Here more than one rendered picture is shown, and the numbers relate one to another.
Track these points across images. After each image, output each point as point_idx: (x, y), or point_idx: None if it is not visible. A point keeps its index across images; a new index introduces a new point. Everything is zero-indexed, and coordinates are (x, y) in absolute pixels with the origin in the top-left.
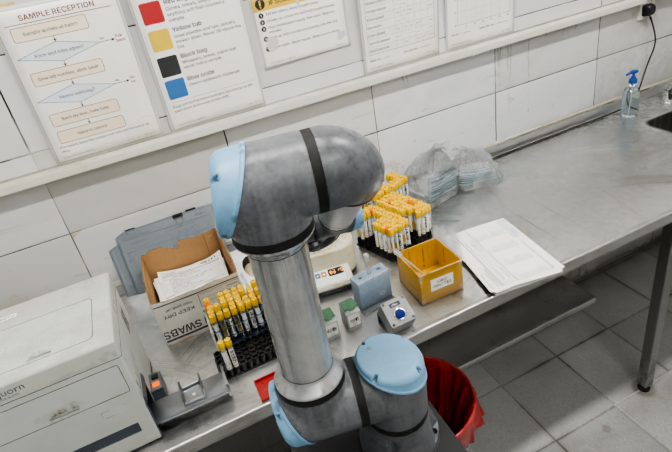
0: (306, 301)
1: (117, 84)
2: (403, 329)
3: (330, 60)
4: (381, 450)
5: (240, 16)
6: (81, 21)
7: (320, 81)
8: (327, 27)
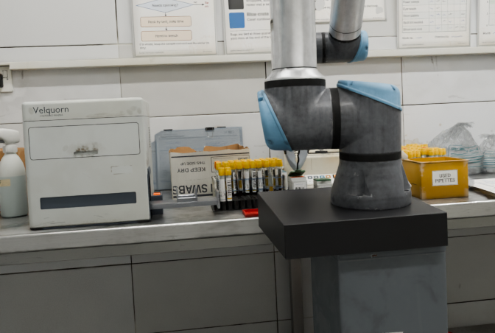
0: None
1: (194, 5)
2: None
3: (367, 29)
4: (348, 182)
5: None
6: None
7: None
8: (367, 1)
